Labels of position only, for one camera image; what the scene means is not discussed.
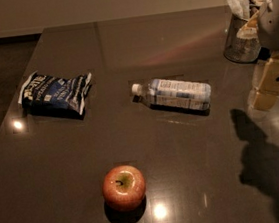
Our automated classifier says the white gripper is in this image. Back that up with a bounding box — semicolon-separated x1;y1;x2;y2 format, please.
248;0;279;111

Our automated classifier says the metal mesh cup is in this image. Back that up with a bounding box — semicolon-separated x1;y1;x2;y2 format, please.
223;15;261;64

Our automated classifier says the blue plastic water bottle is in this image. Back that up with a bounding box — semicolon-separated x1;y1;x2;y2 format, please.
131;78;212;111

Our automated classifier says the white cloth in cup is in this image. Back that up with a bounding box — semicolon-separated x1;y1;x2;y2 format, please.
226;0;250;20

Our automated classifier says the red apple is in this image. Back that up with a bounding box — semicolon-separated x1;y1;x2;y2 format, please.
102;165;146;212

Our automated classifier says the blue chip bag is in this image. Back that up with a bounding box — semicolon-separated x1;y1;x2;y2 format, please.
18;72;92;115

